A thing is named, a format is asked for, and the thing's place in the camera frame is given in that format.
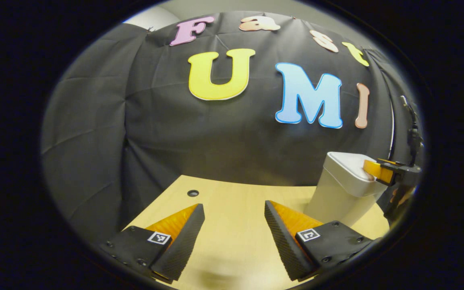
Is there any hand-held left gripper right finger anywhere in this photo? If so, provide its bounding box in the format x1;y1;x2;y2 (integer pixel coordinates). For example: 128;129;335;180
264;200;373;282

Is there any white desktop garbage bin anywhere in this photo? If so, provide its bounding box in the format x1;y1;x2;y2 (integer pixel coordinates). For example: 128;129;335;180
304;151;389;228

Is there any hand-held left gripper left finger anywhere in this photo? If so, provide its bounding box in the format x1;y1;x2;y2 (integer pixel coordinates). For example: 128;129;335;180
99;203;205;282

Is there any black backdrop cloth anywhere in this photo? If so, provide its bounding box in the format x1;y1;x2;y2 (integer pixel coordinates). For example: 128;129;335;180
41;11;422;238

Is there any wooden desktop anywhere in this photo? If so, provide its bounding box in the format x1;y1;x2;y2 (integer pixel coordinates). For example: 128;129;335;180
123;174;389;290

